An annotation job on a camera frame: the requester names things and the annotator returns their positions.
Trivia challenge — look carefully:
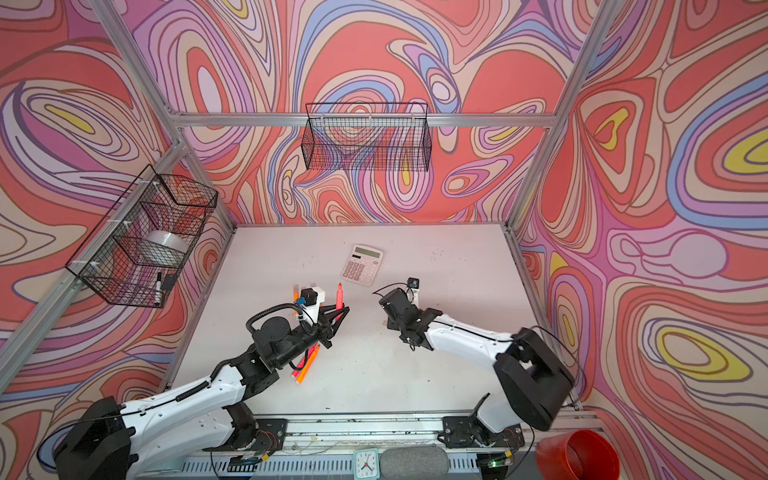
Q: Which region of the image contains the pink pen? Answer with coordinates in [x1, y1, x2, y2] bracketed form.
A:
[292, 352, 309, 378]
[335, 283, 344, 310]

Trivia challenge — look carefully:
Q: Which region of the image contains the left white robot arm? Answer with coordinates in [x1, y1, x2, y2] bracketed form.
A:
[53, 303, 350, 479]

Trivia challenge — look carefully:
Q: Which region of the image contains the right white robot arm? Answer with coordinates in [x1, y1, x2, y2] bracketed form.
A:
[379, 288, 575, 434]

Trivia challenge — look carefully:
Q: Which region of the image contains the pink calculator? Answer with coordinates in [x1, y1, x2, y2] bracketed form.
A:
[341, 244, 384, 287]

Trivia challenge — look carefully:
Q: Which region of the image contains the black marker in basket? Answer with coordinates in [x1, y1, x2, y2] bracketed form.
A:
[154, 271, 164, 308]

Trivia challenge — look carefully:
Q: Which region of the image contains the silver tape roll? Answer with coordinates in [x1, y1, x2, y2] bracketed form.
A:
[138, 230, 189, 268]

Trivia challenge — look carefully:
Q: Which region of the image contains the small white clock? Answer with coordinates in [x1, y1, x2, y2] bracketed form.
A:
[353, 448, 381, 480]

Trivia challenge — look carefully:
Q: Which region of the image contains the red bucket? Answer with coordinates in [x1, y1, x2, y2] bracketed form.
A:
[536, 430, 620, 480]

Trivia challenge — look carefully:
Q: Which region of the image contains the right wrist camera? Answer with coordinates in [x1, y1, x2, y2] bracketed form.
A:
[406, 277, 420, 305]

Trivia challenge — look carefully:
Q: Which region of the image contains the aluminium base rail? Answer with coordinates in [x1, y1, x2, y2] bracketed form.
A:
[137, 410, 601, 478]

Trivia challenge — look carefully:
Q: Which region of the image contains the black wire basket left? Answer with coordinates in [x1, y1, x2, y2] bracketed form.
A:
[66, 166, 218, 309]

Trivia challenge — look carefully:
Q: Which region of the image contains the black wire basket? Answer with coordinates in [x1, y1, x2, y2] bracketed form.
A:
[66, 166, 218, 309]
[301, 101, 432, 173]

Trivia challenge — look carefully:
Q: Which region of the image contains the black wire basket back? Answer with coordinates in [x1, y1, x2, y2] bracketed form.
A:
[301, 101, 432, 173]

